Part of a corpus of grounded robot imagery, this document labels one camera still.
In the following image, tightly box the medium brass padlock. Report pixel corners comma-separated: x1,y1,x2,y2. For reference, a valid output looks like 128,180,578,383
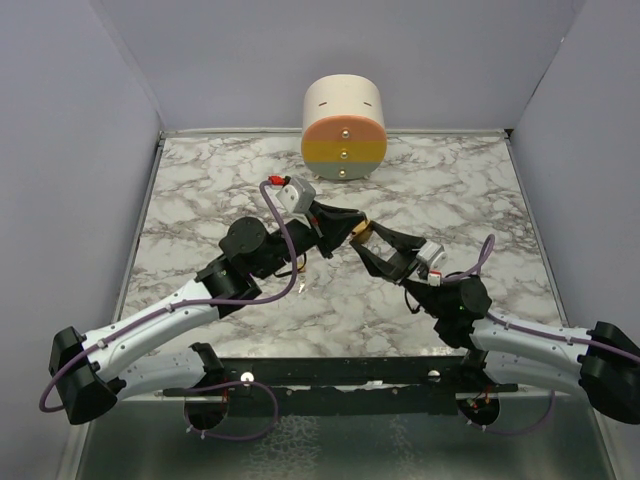
351,220,382,255

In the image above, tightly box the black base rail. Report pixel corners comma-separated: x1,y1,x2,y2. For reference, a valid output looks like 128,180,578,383
163,345,517,417

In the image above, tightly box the round three-drawer storage box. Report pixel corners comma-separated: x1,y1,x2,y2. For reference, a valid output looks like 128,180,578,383
301,74,387,181

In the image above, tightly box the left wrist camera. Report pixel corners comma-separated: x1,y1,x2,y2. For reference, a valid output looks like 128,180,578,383
268,175,316,215

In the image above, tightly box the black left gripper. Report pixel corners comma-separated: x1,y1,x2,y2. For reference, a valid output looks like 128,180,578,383
256,202,366,282

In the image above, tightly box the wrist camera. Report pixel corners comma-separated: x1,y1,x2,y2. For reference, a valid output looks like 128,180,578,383
416,241,447,287
268,175,316,215

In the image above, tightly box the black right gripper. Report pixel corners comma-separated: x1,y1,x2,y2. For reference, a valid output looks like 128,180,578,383
355,220,447,318

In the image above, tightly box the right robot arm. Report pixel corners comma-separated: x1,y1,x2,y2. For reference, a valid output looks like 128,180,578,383
350,221,639,425

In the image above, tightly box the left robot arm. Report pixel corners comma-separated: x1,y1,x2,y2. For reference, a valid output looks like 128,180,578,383
45,201,366,425

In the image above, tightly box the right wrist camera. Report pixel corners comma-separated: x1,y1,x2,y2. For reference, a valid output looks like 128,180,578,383
416,241,447,287

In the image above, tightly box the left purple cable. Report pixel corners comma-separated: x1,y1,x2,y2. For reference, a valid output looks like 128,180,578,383
39,180,306,412

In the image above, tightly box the small brass padlock long shackle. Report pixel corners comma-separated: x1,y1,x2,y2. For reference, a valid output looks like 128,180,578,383
297,255,307,273

